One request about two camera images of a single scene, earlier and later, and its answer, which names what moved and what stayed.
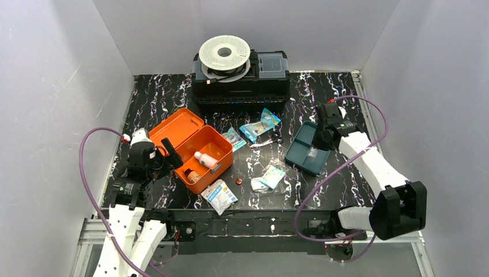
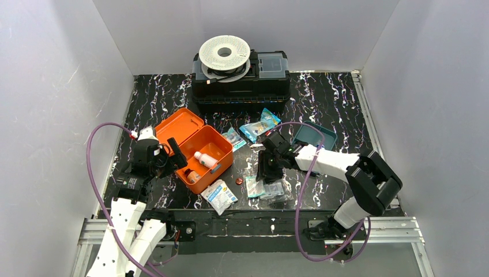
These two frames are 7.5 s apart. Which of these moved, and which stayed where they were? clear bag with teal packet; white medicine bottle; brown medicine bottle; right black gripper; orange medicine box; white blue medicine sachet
Moved: clear bag with teal packet; right black gripper
Stayed: brown medicine bottle; white medicine bottle; white blue medicine sachet; orange medicine box
